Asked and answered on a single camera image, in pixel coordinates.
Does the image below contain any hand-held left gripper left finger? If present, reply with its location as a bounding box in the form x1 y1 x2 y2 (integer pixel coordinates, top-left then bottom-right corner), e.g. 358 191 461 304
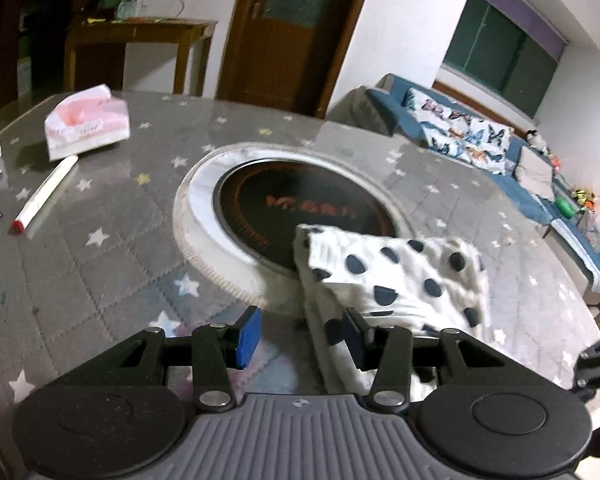
97 306 262 412

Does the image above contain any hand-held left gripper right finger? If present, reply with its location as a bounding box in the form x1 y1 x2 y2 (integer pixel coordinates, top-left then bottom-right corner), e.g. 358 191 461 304
342 307 507 410

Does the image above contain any white polka dot garment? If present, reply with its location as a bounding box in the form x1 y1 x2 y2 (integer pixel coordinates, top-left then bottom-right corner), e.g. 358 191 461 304
292 224 492 404

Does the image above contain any black round induction cooktop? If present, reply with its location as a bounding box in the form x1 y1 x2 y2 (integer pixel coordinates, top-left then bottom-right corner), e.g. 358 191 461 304
211 160 409 277

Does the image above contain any green toy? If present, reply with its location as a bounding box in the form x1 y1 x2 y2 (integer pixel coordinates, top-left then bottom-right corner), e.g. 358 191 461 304
555 196 580 220

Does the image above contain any blue grey sofa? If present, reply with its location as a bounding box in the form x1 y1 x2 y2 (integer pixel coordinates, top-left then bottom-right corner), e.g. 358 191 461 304
347 74 600 307

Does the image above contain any grey pillow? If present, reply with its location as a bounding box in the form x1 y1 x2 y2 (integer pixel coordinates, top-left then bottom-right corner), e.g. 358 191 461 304
515 146 556 204

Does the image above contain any butterfly printed blanket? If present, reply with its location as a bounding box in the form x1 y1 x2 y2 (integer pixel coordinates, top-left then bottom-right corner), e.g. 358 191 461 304
404 87 514 176

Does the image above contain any white marker pen red cap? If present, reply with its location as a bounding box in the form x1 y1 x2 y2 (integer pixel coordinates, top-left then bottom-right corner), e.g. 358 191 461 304
12 155 79 235

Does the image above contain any pink white tissue pack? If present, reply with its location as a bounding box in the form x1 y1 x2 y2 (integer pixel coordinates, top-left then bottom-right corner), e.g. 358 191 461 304
45 85 131 162

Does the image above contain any brown wooden door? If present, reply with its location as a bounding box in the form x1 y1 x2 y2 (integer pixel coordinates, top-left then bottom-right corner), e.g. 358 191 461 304
217 0 381 119

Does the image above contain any dark glass window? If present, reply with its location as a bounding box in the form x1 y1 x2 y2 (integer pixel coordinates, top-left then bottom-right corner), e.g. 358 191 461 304
440 0 566 119

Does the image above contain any wooden side table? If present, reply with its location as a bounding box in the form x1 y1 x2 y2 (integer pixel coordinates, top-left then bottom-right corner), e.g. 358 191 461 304
64 17 218 96

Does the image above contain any dark wooden shelf cabinet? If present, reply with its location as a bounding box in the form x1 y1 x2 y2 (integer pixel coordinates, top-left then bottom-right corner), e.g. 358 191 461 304
0 0 141 106

